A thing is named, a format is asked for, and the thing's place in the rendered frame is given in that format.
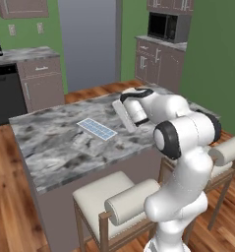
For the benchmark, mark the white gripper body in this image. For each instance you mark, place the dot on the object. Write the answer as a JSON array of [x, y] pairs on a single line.
[[123, 115]]

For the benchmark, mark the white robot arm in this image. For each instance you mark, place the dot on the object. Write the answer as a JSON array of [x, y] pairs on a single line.
[[184, 183]]

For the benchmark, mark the blue ice cube tray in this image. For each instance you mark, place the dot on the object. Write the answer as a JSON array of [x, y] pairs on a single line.
[[96, 129]]

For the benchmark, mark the taupe base cupboards under microwave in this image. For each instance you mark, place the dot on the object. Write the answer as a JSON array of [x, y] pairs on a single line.
[[158, 64]]

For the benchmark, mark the grey marble kitchen island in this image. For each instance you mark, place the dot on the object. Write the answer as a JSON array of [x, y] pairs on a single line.
[[56, 147]]

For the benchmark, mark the grey steel fridge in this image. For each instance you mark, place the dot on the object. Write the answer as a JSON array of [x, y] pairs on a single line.
[[88, 42]]

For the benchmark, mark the cream cushioned wooden stool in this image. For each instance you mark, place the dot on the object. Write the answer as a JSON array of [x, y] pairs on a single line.
[[96, 197], [227, 151]]

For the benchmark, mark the taupe base cupboard with drawer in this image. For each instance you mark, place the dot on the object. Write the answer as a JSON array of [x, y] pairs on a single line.
[[42, 85]]

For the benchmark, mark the black microwave oven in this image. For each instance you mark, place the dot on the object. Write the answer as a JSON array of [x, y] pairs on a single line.
[[166, 27]]

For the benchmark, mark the black dishwasher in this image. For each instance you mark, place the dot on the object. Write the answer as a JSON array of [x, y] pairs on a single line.
[[6, 95]]

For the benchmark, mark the taupe wall cupboards above microwave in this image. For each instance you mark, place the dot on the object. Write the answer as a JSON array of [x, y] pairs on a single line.
[[169, 4]]

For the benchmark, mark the white wall socket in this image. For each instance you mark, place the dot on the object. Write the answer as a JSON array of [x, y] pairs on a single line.
[[12, 29], [40, 28]]

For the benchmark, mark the taupe wall cupboard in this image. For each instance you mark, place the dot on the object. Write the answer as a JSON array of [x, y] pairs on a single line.
[[22, 8]]

